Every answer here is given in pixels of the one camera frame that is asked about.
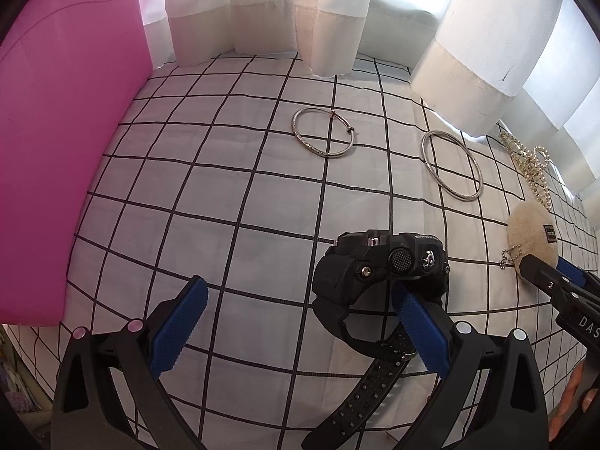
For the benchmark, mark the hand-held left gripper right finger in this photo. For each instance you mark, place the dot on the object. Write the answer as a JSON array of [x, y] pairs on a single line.
[[422, 333]]

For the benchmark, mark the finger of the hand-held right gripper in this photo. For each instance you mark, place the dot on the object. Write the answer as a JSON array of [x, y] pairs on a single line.
[[569, 269], [539, 272]]

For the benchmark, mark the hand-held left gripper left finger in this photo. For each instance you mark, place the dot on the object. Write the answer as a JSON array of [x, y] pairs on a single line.
[[180, 328]]

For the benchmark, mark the black digital wristwatch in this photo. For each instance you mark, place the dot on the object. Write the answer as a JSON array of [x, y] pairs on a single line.
[[375, 253]]

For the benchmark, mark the pink plastic basin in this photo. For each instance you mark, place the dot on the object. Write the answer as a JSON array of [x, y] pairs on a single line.
[[56, 150]]

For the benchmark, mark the person's right hand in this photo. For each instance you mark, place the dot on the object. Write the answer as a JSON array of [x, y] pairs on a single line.
[[574, 393]]

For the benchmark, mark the plain silver bangle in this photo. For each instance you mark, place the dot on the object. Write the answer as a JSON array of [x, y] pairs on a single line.
[[424, 152]]

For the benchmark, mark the pale printed paper stack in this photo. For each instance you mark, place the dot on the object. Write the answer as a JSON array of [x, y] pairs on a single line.
[[16, 379]]

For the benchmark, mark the silver bangle with clasp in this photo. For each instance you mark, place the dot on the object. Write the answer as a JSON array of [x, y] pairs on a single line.
[[349, 130]]

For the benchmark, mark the white curtain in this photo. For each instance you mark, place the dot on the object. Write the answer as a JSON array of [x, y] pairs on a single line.
[[328, 9]]

